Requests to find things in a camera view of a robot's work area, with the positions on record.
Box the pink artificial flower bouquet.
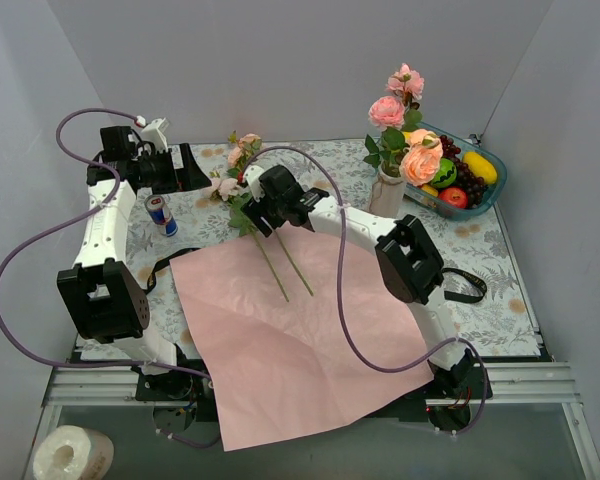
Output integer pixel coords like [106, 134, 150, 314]
[205, 132, 290, 302]

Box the black ribbon with gold text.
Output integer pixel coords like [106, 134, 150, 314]
[142, 247, 488, 304]

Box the purple wrapping paper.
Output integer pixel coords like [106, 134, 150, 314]
[171, 226, 433, 451]

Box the single pink flower stem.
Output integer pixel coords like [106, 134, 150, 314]
[399, 129, 443, 187]

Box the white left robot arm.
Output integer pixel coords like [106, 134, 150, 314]
[57, 118, 211, 400]

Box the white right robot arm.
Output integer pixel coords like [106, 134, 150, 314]
[242, 165, 476, 398]

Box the white ribbed ceramic vase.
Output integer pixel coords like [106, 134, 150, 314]
[368, 168, 406, 218]

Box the blue silver energy drink can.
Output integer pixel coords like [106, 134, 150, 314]
[144, 195, 178, 237]

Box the yellow fruit piece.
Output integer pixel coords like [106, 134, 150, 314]
[420, 184, 439, 197]

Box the green round fruit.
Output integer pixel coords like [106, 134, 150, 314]
[429, 158, 457, 189]

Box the red apple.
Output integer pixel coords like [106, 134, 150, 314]
[438, 187, 469, 209]

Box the teal plastic fruit basket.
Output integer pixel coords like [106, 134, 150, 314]
[404, 123, 507, 221]

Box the dark red grape bunch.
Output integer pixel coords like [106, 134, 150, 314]
[440, 135, 487, 209]

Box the yellow mango right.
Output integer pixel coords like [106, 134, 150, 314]
[462, 151, 498, 185]

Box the floral patterned table mat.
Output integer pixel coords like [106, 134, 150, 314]
[81, 138, 541, 361]

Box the white toilet paper roll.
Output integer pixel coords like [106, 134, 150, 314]
[32, 425, 114, 480]

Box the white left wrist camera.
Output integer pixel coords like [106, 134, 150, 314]
[140, 118, 170, 152]

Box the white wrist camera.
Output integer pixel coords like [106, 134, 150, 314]
[238, 165, 265, 203]
[140, 118, 170, 152]

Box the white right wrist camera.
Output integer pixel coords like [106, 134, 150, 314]
[238, 165, 265, 203]

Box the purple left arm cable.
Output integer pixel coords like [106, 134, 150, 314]
[0, 108, 221, 450]

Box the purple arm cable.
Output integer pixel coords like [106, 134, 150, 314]
[239, 145, 491, 436]
[0, 108, 221, 450]

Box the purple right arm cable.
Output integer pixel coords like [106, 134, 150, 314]
[239, 145, 491, 436]

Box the aluminium frame rail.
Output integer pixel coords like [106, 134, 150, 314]
[44, 362, 581, 406]

